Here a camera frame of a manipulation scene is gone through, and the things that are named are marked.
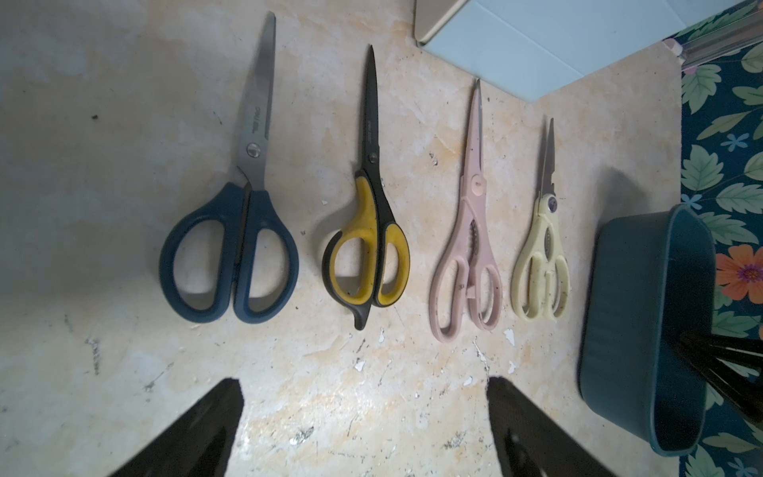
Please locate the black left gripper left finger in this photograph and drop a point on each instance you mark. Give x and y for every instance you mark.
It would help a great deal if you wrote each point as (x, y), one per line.
(197, 444)

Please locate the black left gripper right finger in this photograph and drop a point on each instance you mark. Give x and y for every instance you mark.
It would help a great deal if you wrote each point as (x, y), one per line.
(528, 442)

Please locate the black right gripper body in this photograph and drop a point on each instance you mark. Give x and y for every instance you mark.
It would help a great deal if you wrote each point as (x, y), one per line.
(732, 366)

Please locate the teal plastic storage box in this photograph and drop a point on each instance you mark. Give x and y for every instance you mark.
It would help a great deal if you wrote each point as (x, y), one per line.
(653, 280)

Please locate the cream kitchen scissors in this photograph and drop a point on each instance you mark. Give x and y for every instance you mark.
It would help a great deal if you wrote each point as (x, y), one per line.
(540, 284)

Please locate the pink kitchen scissors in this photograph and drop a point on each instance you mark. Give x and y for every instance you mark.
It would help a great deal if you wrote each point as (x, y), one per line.
(478, 285)

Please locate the dark blue handled scissors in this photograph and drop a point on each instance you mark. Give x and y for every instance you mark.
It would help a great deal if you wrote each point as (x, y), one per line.
(243, 211)

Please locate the yellow black handled scissors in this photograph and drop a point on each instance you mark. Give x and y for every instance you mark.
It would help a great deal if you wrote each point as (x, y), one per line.
(385, 256)

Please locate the light blue square box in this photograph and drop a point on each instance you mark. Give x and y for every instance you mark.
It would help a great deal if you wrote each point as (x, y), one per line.
(534, 47)

